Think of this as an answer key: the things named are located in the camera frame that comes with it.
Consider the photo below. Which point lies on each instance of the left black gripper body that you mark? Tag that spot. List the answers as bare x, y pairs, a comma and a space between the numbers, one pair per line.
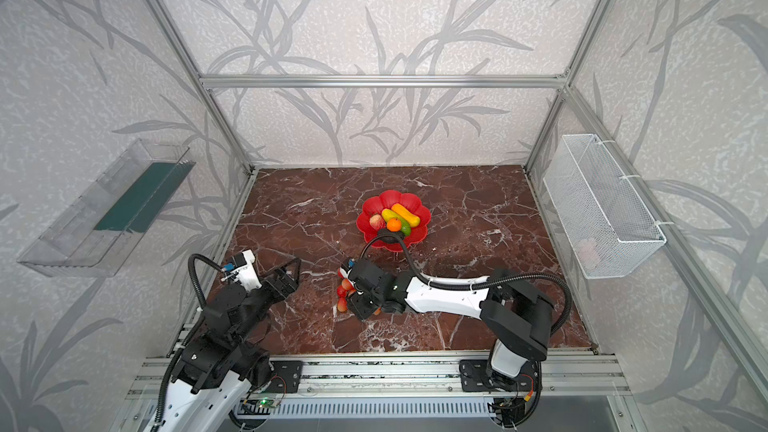
279, 280

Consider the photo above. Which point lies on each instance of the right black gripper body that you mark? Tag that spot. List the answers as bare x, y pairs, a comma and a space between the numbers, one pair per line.
362, 289

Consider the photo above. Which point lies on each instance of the fake lychee bunch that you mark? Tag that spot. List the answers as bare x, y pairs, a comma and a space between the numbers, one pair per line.
344, 294

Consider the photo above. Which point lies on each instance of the small orange fake tangerine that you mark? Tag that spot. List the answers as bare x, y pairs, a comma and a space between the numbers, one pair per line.
394, 225

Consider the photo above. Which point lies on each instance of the red-yellow fake peach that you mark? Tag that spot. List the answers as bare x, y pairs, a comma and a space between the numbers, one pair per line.
377, 222

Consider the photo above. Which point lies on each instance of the yellow-green fake mango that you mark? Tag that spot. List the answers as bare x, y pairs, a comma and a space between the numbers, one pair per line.
388, 214

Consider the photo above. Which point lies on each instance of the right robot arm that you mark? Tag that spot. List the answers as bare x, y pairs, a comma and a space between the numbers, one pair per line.
523, 311

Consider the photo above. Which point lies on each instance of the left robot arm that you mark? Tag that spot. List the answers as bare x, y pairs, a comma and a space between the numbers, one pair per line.
216, 368

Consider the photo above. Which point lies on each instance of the red flower-shaped fruit bowl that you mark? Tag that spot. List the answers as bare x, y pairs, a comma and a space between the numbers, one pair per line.
385, 200

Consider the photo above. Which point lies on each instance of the pink object in basket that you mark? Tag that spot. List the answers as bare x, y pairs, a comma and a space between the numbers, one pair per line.
587, 253

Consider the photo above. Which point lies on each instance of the aluminium front rail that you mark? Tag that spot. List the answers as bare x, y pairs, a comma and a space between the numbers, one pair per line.
566, 372

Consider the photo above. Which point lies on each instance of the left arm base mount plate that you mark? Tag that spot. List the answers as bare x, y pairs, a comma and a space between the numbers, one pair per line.
285, 379

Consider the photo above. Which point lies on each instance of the white slotted cable duct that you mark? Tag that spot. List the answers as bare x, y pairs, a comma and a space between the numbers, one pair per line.
359, 408

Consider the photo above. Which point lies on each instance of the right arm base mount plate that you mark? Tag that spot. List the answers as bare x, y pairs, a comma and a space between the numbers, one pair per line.
478, 376

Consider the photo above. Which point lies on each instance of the clear plastic wall tray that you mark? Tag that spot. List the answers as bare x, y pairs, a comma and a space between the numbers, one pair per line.
95, 235

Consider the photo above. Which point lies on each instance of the aluminium frame crossbar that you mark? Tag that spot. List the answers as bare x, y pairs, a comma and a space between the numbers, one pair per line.
382, 81

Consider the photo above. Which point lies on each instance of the white wire mesh basket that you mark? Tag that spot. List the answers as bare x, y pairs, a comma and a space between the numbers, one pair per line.
594, 197

